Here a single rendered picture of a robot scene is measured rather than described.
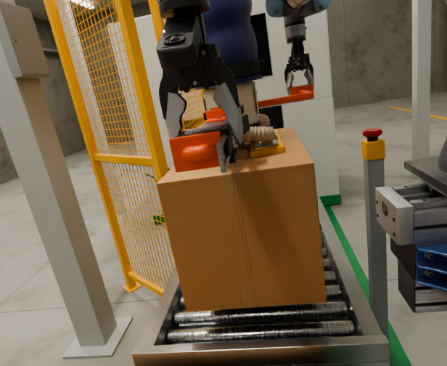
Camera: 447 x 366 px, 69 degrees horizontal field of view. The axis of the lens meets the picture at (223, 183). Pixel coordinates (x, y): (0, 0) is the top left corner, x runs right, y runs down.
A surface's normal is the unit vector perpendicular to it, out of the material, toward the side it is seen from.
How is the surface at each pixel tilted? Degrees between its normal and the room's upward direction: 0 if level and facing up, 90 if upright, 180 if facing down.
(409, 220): 90
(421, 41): 90
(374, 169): 90
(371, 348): 90
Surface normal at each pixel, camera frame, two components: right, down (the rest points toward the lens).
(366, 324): -0.17, -0.94
